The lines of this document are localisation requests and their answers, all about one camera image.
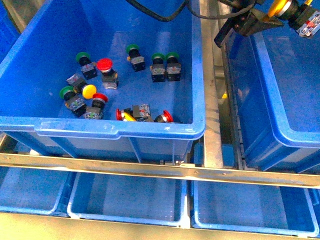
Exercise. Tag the green button pair right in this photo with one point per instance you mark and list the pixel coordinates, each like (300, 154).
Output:
(174, 67)

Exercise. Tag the red button front right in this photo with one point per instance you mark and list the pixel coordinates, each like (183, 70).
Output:
(165, 117)

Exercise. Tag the lower blue bin left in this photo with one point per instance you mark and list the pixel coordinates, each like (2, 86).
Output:
(35, 191)

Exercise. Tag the red button front left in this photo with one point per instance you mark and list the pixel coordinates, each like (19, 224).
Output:
(124, 115)

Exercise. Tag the green button front left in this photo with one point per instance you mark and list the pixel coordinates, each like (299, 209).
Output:
(72, 101)

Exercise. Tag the green button pair left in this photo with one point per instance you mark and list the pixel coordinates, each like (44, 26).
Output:
(157, 69)

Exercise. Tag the blue bin with buttons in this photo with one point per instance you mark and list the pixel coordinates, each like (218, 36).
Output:
(100, 75)

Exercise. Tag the green button far left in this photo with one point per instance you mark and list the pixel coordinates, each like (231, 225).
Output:
(87, 67)

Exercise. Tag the green button pair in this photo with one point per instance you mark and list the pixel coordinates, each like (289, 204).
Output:
(174, 67)
(157, 69)

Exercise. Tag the red button near green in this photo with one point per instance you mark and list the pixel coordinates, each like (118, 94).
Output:
(96, 110)

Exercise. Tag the lower blue bin right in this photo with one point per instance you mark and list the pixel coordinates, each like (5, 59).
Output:
(253, 208)

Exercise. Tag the green button centre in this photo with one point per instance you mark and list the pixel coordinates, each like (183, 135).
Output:
(135, 58)

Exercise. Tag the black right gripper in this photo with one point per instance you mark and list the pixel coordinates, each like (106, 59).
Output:
(260, 21)

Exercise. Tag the large yellow mushroom button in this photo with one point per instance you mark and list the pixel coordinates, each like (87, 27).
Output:
(303, 18)

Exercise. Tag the yellow button front lying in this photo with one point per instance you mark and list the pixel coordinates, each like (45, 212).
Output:
(140, 112)

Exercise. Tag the empty blue target bin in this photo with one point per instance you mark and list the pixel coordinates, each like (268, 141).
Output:
(275, 78)

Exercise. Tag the metal rack frame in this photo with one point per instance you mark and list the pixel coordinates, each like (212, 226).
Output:
(203, 163)

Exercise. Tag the far left blue bin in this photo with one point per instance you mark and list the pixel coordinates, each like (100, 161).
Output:
(8, 32)

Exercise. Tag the red mushroom button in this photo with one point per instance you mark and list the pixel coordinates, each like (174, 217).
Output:
(109, 76)

